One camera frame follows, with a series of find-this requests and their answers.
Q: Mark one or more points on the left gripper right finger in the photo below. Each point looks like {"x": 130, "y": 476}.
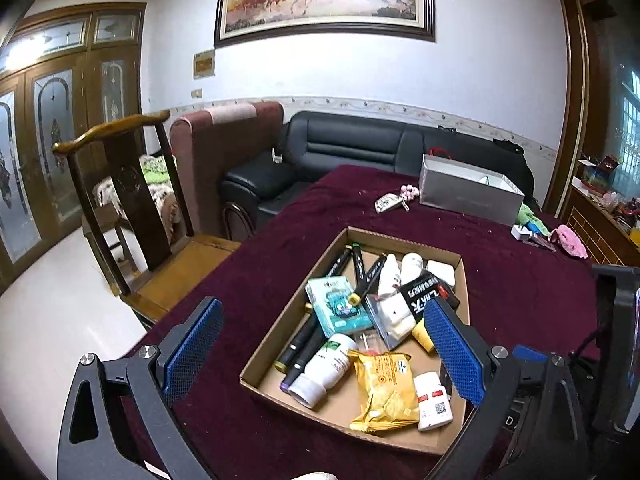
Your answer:
{"x": 462, "y": 350}

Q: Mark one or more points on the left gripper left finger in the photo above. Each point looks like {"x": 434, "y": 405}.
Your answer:
{"x": 186, "y": 347}

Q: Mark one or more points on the yellow round jar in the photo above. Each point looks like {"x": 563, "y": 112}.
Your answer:
{"x": 421, "y": 336}

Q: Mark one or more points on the long black box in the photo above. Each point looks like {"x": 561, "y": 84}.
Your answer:
{"x": 418, "y": 292}

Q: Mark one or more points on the yellow snack bag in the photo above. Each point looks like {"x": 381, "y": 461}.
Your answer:
{"x": 387, "y": 395}

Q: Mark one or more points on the black marker pen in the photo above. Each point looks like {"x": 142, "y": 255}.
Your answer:
{"x": 298, "y": 342}

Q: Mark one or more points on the teal tissue pack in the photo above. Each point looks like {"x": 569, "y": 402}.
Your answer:
{"x": 329, "y": 298}

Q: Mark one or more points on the white pill bottle red label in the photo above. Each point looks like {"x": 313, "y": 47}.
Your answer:
{"x": 433, "y": 400}

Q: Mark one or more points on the clear plastic bag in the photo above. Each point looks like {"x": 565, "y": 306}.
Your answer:
{"x": 393, "y": 316}

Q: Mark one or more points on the white soap box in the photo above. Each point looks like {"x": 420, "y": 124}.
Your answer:
{"x": 443, "y": 271}

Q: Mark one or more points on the maroon tablecloth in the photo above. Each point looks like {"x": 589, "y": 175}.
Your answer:
{"x": 518, "y": 294}

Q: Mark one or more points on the white bottle pair right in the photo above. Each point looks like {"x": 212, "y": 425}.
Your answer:
{"x": 411, "y": 267}

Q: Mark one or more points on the white bottle pair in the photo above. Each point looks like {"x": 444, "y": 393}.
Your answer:
{"x": 411, "y": 267}
{"x": 390, "y": 277}

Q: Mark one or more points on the white bottle pair left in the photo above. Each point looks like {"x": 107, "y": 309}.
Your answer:
{"x": 390, "y": 277}

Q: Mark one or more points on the yellow capped marker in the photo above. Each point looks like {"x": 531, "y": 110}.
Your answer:
{"x": 365, "y": 285}

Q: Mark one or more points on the white charger block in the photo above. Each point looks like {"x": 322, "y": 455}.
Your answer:
{"x": 521, "y": 233}

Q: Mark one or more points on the white bottle green label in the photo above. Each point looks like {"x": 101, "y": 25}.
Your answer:
{"x": 325, "y": 369}

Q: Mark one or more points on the purple capped marker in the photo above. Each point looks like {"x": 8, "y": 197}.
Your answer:
{"x": 311, "y": 347}

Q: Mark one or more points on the green towel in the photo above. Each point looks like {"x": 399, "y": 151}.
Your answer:
{"x": 526, "y": 217}

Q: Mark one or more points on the pink towel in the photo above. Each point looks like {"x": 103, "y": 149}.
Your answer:
{"x": 568, "y": 241}

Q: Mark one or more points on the silver rectangular box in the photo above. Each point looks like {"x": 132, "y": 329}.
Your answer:
{"x": 466, "y": 189}

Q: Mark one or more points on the key fob with charm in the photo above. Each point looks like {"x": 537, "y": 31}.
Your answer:
{"x": 402, "y": 199}

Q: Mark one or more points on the wooden chair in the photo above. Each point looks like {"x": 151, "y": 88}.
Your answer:
{"x": 172, "y": 270}

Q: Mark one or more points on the brown armchair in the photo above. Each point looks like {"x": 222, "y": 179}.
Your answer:
{"x": 209, "y": 142}

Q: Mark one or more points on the black leather sofa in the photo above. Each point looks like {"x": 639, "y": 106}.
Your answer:
{"x": 311, "y": 144}

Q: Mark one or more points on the wooden glass door cabinet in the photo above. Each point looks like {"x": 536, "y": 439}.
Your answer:
{"x": 63, "y": 72}

